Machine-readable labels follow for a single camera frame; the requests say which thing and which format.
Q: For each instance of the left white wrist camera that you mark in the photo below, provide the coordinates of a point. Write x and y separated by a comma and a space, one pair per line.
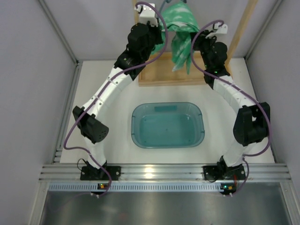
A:
146, 15

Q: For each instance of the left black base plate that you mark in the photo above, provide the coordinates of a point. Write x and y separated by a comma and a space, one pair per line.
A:
112, 172

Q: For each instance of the white slotted cable duct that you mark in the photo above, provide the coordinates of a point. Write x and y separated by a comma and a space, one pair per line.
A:
137, 187

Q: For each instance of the green white patterned trousers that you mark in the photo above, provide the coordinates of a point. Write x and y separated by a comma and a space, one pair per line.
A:
180, 20

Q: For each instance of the grey blue clothes hanger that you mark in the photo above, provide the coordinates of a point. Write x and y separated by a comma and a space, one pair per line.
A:
167, 2

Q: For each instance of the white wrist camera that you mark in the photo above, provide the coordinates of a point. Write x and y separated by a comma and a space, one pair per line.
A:
218, 29
146, 15

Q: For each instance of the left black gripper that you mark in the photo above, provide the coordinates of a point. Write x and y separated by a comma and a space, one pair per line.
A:
157, 34

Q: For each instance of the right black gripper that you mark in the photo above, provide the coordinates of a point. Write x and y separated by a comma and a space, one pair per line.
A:
198, 41

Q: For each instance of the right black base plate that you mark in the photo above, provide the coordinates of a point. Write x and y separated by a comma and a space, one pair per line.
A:
213, 173

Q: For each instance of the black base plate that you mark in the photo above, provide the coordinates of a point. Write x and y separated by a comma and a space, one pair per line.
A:
112, 172
213, 173

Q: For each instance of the teal plastic bin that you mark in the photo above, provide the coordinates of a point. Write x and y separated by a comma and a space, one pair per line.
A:
167, 125

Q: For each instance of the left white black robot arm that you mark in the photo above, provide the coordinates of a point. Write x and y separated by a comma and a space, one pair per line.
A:
141, 41

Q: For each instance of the wooden hanger rack frame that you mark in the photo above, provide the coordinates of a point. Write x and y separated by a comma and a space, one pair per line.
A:
159, 73

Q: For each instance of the aluminium mounting rail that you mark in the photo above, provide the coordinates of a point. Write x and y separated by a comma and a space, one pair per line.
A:
166, 172

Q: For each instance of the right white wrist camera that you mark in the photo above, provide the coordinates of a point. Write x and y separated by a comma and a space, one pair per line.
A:
218, 29

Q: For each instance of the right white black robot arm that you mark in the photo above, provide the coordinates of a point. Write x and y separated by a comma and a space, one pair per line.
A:
250, 126

